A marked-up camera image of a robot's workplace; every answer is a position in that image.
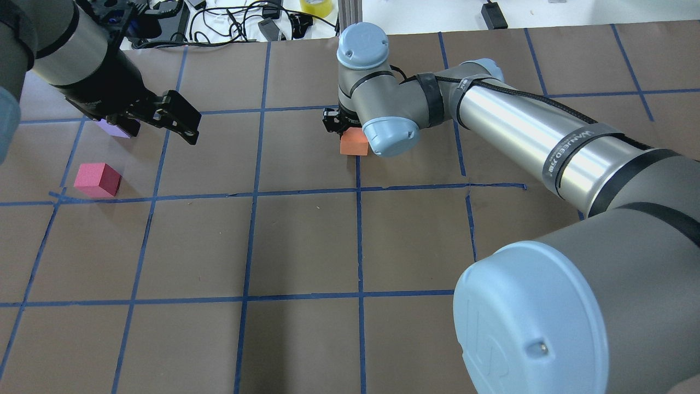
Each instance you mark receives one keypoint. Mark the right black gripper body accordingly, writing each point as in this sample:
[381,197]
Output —
[330,121]

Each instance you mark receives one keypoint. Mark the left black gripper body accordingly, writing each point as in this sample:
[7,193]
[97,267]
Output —
[114,78]

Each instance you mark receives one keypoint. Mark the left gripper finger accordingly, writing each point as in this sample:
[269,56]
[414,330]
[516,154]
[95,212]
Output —
[189,135]
[132,126]

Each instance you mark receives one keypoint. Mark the orange foam block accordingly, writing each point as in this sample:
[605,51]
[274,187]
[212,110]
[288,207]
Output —
[354,142]

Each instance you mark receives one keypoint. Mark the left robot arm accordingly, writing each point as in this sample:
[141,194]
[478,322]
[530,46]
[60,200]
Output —
[74,46]

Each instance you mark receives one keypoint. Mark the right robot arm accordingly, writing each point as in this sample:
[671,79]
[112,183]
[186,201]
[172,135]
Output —
[606,305]

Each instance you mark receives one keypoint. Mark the purple foam block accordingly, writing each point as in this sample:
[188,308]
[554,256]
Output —
[113,130]

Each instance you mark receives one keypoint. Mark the red foam block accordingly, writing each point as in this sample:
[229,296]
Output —
[97,180]

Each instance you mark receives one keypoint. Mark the yellow tape roll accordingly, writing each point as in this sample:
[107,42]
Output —
[319,8]

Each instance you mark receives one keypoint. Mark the black power adapter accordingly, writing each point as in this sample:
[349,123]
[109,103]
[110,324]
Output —
[493,16]

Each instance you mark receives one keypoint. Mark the aluminium frame post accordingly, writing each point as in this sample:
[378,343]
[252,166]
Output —
[349,12]

